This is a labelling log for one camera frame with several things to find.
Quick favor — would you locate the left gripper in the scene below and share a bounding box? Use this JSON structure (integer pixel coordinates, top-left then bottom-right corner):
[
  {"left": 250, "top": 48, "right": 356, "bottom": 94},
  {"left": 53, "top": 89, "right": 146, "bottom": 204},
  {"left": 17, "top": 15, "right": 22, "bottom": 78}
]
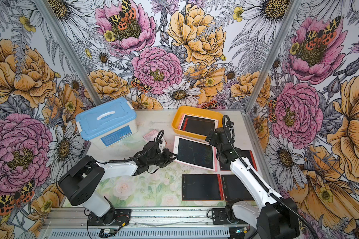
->
[{"left": 148, "top": 148, "right": 178, "bottom": 168}]

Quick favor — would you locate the red writing tablet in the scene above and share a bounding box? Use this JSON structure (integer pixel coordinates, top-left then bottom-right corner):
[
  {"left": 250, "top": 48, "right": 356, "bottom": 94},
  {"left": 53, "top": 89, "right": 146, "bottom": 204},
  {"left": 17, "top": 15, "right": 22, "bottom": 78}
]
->
[
  {"left": 221, "top": 174, "right": 254, "bottom": 201},
  {"left": 180, "top": 116, "right": 217, "bottom": 137},
  {"left": 181, "top": 174, "right": 223, "bottom": 201},
  {"left": 219, "top": 150, "right": 258, "bottom": 172}
]

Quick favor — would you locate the pink white writing tablet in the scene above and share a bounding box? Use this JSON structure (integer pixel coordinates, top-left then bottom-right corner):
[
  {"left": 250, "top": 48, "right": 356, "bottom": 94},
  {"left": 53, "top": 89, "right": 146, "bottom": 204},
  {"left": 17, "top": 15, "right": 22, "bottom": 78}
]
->
[{"left": 173, "top": 135, "right": 217, "bottom": 171}]

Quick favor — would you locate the yellow storage tray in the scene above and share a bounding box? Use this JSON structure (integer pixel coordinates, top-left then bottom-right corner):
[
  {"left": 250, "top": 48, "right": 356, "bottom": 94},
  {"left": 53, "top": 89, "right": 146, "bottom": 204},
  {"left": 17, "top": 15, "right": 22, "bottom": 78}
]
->
[{"left": 172, "top": 106, "right": 223, "bottom": 140}]

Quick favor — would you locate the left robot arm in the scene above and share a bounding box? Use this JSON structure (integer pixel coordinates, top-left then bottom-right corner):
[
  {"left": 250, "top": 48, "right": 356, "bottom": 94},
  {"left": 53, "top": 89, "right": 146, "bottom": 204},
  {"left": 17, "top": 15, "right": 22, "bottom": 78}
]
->
[{"left": 57, "top": 141, "right": 178, "bottom": 225}]

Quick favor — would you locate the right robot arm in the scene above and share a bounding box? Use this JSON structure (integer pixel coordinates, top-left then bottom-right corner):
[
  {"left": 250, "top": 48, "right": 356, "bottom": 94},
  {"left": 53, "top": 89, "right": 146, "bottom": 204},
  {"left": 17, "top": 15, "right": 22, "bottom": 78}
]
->
[{"left": 206, "top": 115, "right": 300, "bottom": 239}]

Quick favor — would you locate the blue lidded storage box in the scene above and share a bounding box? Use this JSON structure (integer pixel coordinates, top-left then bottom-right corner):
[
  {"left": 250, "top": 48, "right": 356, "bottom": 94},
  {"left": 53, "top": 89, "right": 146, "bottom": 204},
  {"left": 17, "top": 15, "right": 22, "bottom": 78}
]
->
[{"left": 75, "top": 98, "right": 138, "bottom": 149}]

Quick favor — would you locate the small red white carton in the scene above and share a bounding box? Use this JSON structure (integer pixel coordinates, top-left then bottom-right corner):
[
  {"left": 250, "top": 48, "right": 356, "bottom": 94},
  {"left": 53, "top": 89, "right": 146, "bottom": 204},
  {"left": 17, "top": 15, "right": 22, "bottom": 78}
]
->
[{"left": 143, "top": 129, "right": 167, "bottom": 151}]

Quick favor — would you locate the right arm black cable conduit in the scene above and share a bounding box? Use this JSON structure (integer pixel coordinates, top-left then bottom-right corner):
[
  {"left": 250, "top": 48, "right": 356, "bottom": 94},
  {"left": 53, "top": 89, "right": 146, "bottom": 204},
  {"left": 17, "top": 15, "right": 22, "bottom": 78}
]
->
[{"left": 222, "top": 115, "right": 318, "bottom": 239}]

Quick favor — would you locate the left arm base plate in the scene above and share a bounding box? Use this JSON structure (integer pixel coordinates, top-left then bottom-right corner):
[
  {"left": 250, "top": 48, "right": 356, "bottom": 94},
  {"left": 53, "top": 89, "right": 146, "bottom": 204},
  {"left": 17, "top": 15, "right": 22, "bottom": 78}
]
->
[{"left": 88, "top": 208, "right": 132, "bottom": 226}]

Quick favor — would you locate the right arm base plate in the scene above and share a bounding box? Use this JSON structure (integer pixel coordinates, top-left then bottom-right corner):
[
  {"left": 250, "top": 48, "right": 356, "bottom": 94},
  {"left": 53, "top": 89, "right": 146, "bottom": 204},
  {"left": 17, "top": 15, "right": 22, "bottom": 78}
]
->
[{"left": 206, "top": 208, "right": 249, "bottom": 225}]

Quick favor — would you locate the aluminium front rail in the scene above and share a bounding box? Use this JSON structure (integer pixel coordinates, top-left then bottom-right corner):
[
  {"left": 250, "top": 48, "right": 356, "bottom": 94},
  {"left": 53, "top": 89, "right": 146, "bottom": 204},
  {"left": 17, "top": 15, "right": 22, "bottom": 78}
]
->
[{"left": 38, "top": 206, "right": 260, "bottom": 239}]

